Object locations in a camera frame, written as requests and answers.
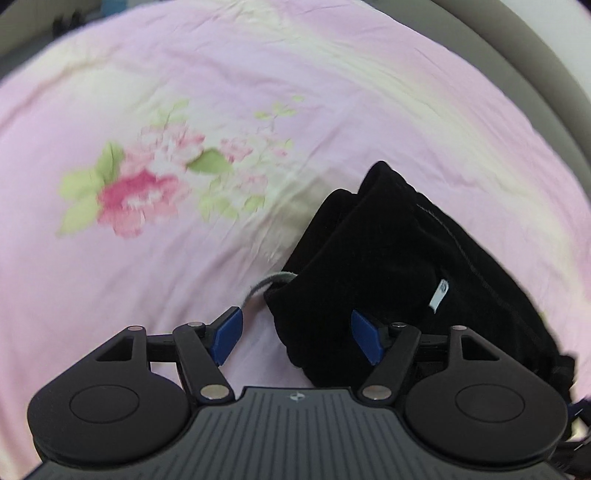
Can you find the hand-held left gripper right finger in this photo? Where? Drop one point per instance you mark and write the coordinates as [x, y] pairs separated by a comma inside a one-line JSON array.
[[367, 336]]

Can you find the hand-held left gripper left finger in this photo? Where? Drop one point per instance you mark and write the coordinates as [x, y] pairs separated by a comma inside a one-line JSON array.
[[227, 333]]

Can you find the black pants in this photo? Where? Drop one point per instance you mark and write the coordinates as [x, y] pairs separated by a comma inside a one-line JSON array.
[[378, 258]]

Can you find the pink floral blanket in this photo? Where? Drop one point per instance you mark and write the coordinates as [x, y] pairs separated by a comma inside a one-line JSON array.
[[184, 161]]

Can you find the grey padded headboard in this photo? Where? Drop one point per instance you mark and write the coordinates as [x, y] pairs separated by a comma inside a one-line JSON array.
[[545, 69]]

